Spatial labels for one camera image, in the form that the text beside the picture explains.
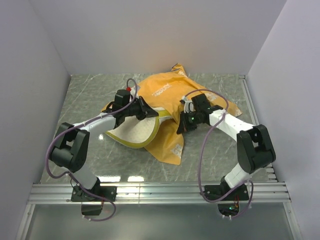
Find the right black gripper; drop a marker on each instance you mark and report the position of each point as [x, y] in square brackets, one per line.
[183, 126]

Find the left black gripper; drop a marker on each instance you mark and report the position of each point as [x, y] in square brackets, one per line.
[145, 110]

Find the cream pillow yellow trim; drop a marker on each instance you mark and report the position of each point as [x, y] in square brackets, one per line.
[136, 134]

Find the blue and orange pillowcase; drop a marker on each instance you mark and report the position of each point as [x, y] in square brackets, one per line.
[165, 90]

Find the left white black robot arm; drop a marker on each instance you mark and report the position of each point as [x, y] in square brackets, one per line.
[69, 147]

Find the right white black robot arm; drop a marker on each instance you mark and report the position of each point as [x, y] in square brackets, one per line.
[217, 117]

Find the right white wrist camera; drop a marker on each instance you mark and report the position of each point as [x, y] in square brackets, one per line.
[188, 106]

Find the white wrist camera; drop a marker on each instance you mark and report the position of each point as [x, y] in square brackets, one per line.
[188, 106]
[132, 91]

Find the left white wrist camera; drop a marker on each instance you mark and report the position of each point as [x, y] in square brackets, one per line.
[132, 91]

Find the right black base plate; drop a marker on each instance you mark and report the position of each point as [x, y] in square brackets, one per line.
[213, 192]

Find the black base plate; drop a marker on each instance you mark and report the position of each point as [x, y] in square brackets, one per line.
[213, 192]
[108, 192]

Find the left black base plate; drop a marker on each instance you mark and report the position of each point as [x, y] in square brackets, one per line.
[108, 192]

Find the aluminium mounting rail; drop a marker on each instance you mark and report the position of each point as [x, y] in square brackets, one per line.
[154, 193]

